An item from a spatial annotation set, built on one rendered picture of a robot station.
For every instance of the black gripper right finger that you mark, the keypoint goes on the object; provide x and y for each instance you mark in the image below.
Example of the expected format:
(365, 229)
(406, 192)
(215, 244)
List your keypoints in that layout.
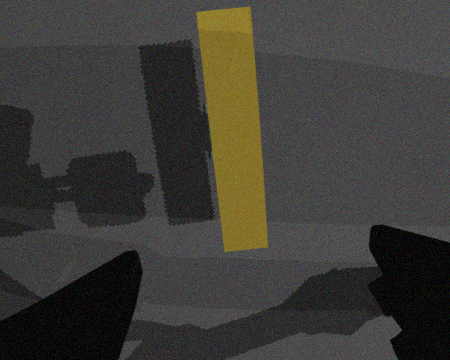
(417, 268)

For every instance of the yellow bar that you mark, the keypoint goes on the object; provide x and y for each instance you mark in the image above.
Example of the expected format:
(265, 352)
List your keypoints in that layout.
(229, 66)

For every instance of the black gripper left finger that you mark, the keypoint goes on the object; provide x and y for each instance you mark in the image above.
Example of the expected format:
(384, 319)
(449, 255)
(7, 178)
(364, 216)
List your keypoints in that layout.
(86, 320)

